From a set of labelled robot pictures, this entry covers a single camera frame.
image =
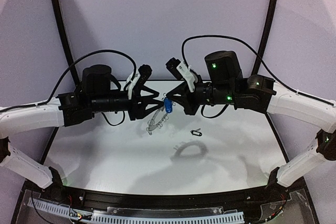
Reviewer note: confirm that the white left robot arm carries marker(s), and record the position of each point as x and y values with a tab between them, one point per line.
99	92

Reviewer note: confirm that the black key tag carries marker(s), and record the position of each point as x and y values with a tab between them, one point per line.
197	132

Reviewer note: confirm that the perforated metal key ring disc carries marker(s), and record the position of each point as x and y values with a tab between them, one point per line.
158	119

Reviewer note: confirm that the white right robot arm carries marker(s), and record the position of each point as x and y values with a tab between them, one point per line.
260	94

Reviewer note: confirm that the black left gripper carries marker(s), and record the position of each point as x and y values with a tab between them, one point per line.
133	104

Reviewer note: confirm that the blue key tag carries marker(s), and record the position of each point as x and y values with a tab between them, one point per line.
168	105

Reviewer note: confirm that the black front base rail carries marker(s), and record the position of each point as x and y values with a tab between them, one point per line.
249	200

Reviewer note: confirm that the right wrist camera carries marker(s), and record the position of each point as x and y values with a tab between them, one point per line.
180	71

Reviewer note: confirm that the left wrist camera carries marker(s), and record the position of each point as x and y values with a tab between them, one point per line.
141	76

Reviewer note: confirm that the white slotted cable duct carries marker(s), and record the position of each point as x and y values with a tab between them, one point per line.
127	215

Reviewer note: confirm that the right black frame post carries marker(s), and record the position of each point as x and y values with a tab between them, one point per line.
267	27

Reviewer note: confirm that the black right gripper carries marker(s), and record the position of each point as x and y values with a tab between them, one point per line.
190	98

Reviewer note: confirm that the black frame post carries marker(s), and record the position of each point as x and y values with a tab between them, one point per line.
267	27
62	31

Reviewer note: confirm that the left black frame post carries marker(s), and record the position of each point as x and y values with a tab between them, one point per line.
62	31

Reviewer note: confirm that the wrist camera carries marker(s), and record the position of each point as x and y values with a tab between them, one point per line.
141	76
180	71

